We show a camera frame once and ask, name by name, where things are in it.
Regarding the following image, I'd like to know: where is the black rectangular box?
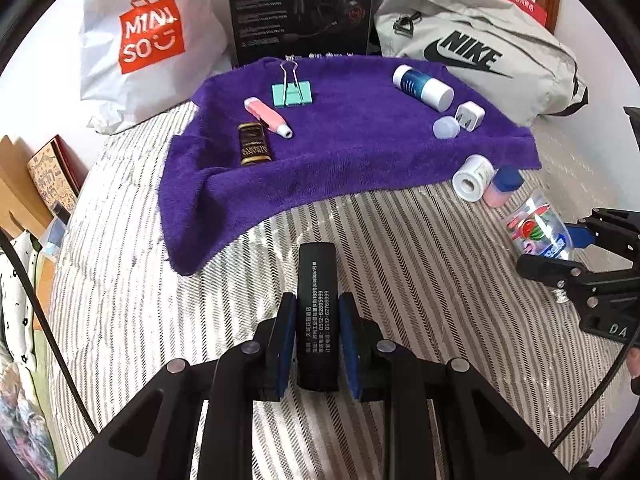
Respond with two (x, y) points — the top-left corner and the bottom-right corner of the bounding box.
(296, 243), (340, 393)

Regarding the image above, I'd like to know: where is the white USB charger cube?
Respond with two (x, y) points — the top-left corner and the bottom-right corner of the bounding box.
(454, 101), (486, 132)

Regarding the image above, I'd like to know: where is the white round USB light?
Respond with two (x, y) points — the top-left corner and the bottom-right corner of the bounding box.
(432, 116), (460, 140)

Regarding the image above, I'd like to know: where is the black gold Grand Reserve box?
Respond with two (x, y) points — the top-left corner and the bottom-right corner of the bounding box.
(238, 122), (272, 166)

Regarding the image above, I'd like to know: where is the pink grey marker tube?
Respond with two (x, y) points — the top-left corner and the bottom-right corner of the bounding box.
(244, 96), (293, 139)

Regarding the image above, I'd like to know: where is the person right hand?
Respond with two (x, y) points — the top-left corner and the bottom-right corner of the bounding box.
(626, 347), (640, 379)

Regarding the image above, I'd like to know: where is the clear pill bottle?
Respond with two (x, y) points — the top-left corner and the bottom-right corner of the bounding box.
(504, 190), (574, 260)

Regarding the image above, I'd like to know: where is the white tape roll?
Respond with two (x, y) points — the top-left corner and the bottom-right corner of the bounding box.
(451, 154), (496, 203)

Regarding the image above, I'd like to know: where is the grey Nike bag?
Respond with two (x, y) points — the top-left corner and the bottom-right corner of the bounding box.
(373, 0), (588, 126)

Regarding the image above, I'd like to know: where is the white blue cylindrical bottle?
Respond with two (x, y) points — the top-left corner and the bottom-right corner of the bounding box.
(393, 64), (454, 113)

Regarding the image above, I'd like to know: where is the purple towel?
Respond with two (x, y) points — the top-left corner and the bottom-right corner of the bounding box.
(158, 55), (541, 275)

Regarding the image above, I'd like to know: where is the teal binder clip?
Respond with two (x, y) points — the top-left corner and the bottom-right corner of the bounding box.
(271, 61), (314, 107)

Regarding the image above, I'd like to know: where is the patterned book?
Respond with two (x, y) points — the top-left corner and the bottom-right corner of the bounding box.
(26, 136), (87, 214)

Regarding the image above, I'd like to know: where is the black headset box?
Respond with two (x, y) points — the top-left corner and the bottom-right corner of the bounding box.
(229, 0), (372, 65)

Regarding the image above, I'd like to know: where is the white Miniso shopping bag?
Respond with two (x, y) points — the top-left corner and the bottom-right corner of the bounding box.
(79, 0), (231, 134)

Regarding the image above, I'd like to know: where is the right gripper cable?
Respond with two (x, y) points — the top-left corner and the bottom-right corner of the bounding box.
(548, 328), (640, 453)

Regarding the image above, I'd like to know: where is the black cable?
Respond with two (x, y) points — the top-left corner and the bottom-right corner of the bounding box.
(0, 228), (99, 436)

